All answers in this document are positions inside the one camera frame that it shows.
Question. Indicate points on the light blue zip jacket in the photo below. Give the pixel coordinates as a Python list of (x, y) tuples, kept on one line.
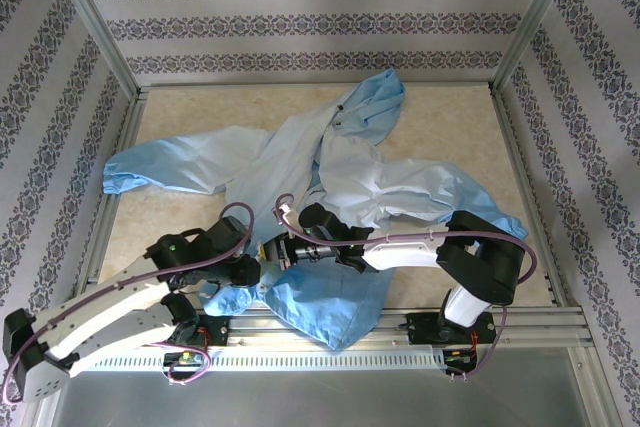
[(350, 182)]

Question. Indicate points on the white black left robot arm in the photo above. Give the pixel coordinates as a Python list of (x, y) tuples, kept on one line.
[(100, 312)]

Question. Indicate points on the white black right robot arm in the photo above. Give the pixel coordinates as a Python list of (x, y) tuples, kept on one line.
[(400, 254)]

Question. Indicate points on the small controller board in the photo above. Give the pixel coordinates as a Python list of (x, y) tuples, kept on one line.
[(457, 356), (186, 358)]

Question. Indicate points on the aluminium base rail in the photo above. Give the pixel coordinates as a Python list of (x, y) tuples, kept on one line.
[(250, 328)]

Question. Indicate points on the aluminium side rail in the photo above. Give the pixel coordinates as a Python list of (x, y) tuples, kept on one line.
[(525, 187), (120, 172)]

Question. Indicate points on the aluminium back rail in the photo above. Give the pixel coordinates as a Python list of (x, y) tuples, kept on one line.
[(225, 86)]

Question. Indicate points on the aluminium frame post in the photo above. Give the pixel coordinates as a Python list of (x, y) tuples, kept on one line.
[(537, 17), (90, 17)]

